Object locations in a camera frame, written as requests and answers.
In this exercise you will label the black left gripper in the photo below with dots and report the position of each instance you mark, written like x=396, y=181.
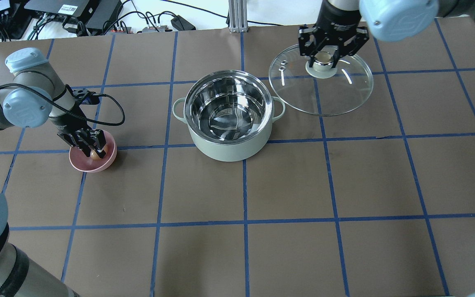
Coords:
x=66, y=121

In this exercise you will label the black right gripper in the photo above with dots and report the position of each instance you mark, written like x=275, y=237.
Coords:
x=335, y=18

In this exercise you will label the brown egg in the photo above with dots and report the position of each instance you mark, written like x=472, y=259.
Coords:
x=94, y=155

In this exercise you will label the glass pot lid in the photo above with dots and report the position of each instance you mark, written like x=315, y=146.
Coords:
x=321, y=91

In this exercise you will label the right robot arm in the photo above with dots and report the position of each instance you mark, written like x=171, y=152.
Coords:
x=395, y=20

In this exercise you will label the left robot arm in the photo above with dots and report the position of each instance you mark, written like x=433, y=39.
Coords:
x=36, y=95

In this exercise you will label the pale green cooking pot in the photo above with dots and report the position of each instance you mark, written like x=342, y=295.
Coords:
x=229, y=114

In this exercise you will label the pink bowl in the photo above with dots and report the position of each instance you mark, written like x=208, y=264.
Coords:
x=89, y=164

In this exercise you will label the black electronics box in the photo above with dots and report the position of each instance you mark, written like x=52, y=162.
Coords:
x=96, y=15

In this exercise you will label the black power adapter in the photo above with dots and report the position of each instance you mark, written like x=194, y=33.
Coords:
x=181, y=24

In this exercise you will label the aluminium frame post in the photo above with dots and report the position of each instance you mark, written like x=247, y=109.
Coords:
x=237, y=16

